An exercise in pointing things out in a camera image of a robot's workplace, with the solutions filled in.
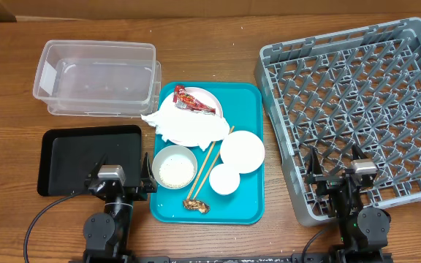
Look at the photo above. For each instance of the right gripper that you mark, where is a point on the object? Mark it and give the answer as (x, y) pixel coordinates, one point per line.
(327, 181)

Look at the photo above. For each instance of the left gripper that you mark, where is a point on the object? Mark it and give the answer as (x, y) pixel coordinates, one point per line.
(148, 183)

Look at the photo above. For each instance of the grey bowl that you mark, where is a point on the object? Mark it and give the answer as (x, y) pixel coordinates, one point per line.
(169, 151)

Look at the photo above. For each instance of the white napkin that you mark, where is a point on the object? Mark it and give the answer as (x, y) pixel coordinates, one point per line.
(187, 128)

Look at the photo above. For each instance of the brown food scrap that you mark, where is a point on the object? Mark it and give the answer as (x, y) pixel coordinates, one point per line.
(196, 205)

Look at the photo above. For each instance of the red snack wrapper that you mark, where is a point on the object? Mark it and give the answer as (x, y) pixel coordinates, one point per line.
(185, 101)

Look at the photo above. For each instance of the small pink plate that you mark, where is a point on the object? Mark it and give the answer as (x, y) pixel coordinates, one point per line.
(243, 150)

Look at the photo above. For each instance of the small white cup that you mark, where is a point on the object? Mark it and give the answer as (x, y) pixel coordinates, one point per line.
(224, 180)

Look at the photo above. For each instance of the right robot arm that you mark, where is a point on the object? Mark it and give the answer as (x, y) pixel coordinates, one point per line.
(363, 230)

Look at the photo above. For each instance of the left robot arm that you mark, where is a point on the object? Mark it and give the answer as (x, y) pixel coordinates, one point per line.
(107, 233)

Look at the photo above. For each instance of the grey dishwasher rack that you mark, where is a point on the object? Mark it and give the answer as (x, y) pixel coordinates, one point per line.
(330, 92)

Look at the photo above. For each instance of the black plastic tray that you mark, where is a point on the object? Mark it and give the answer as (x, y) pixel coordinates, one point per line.
(69, 155)

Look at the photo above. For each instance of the wooden chopstick left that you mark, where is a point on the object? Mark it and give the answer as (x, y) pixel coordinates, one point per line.
(200, 170)

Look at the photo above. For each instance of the wooden chopstick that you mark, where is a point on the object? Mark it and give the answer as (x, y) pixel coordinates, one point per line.
(200, 170)
(207, 175)

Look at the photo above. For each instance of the wooden chopstick right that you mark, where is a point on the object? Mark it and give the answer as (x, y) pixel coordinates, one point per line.
(207, 175)

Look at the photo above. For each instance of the clear plastic bin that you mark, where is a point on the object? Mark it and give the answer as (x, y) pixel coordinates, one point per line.
(98, 78)

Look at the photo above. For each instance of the large pink plate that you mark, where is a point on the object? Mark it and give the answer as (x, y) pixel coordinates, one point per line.
(202, 95)

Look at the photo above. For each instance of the teal serving tray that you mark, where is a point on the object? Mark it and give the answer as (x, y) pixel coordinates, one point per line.
(242, 107)

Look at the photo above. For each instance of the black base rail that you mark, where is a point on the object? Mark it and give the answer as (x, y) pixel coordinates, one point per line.
(294, 258)

